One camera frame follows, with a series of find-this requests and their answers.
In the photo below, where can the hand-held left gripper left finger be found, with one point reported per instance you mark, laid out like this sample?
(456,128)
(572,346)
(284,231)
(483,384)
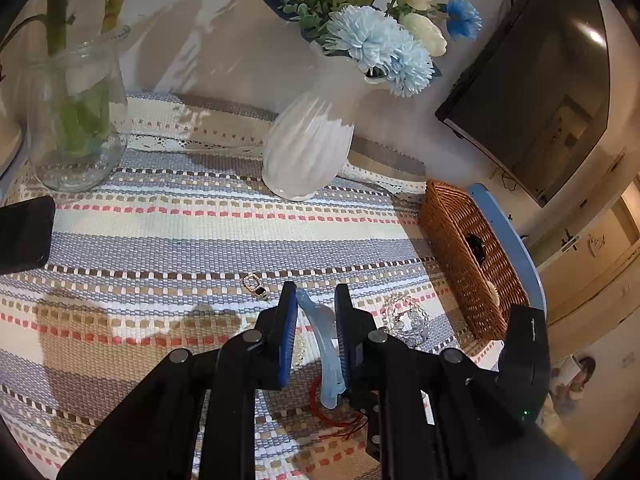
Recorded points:
(287,330)

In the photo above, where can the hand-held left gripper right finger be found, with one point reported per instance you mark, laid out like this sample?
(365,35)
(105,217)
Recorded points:
(345,330)

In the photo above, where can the light blue hair clip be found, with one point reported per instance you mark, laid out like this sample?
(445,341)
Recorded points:
(320,340)

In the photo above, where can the brown wicker basket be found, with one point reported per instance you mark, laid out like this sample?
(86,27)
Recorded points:
(450,230)

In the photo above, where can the wooden door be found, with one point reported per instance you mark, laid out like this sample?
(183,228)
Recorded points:
(600,275)

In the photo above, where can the blue table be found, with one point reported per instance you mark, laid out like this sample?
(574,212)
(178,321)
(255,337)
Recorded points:
(510,240)

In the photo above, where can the black watch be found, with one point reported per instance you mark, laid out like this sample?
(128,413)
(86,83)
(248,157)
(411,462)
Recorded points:
(477,247)

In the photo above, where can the striped woven tablecloth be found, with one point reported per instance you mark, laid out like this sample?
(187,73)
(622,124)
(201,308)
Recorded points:
(150,240)

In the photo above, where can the white ribbed vase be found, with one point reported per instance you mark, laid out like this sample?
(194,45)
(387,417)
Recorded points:
(305,150)

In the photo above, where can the clear glass vase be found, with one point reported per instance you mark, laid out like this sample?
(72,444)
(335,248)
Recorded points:
(75,160)

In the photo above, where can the black phone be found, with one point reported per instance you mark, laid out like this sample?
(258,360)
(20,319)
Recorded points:
(25,235)

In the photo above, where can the blue and white flower bouquet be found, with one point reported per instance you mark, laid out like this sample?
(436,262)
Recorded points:
(370,40)

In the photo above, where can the green bamboo plant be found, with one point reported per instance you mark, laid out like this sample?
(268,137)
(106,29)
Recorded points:
(57,10)

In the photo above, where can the black wall television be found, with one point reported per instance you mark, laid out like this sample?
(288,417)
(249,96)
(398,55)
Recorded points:
(540,85)

